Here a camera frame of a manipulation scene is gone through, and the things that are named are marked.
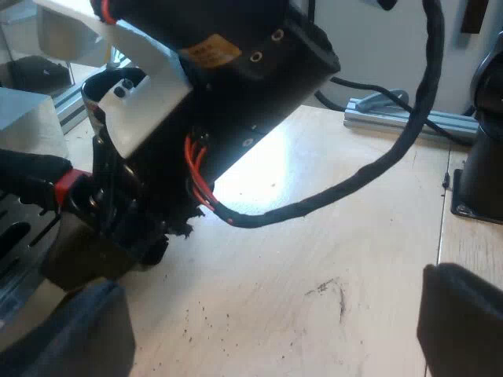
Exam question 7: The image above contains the filter holder with red-ended handle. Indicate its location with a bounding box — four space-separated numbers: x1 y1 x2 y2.
0 148 88 215

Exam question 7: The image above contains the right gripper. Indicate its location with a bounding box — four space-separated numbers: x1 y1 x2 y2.
89 0 341 221

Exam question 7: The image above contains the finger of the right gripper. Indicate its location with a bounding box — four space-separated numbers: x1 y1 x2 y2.
90 131 133 241
124 196 171 268

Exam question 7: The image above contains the white camera bracket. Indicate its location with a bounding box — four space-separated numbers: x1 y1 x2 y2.
97 19 194 159

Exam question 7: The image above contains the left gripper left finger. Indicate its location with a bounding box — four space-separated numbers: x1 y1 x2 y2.
0 279 137 377

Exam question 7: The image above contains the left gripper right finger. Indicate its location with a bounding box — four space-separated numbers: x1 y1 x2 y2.
416 262 503 377

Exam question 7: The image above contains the thin black cable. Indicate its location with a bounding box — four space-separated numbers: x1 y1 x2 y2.
313 75 475 139

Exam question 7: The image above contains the black stand with base plate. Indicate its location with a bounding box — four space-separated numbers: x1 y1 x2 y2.
450 49 503 228

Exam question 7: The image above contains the aluminium rail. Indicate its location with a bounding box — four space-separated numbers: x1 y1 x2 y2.
343 96 479 145
53 76 94 135

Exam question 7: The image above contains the black sleeved cable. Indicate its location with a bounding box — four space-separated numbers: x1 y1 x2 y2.
211 0 447 231

